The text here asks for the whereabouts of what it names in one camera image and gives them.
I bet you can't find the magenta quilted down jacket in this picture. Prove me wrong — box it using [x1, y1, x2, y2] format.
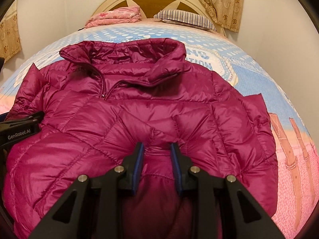
[3, 38, 278, 238]

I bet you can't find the blue pink printed bedspread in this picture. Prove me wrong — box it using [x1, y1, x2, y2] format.
[1, 22, 318, 238]

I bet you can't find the beige patterned left curtain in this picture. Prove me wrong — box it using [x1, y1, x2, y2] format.
[0, 0, 22, 62]

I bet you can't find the pink folded blanket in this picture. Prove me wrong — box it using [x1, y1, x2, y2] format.
[84, 6, 142, 29]

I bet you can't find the cream wooden headboard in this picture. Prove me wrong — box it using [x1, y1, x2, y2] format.
[93, 0, 225, 36]

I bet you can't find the striped pillow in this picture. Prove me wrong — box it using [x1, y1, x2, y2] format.
[154, 10, 217, 31]

